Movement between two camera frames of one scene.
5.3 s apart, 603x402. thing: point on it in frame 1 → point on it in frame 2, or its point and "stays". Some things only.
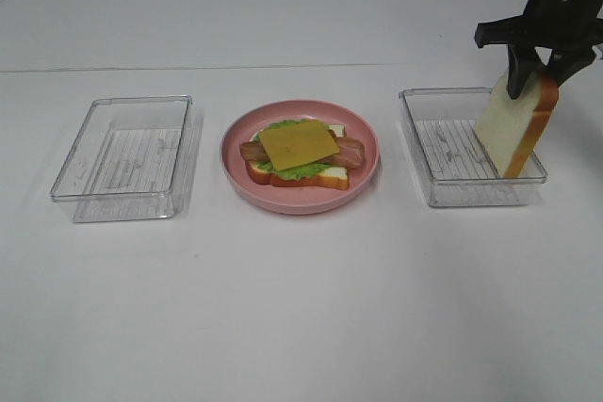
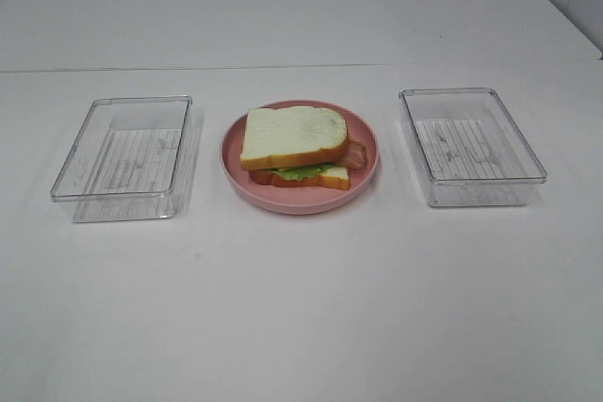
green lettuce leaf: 297,171 stays
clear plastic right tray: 452,162 stays
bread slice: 334,177 stays
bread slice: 513,129 → 291,136
